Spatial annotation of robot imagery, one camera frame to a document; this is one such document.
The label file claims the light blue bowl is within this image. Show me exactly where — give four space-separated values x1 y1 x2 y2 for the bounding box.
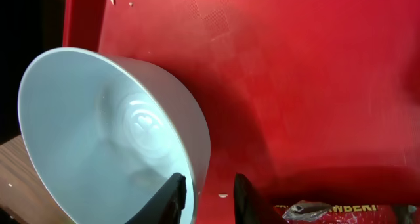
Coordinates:
18 47 211 223

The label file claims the red snack wrapper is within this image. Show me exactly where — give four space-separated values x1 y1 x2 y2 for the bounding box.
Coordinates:
274 201 419 224

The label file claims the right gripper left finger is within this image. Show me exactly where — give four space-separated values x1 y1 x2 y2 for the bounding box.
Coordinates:
127 173 186 224

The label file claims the red serving tray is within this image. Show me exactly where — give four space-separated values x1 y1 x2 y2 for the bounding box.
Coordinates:
63 0 419 223

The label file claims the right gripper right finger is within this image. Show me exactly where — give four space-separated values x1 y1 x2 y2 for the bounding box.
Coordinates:
234 173 287 224

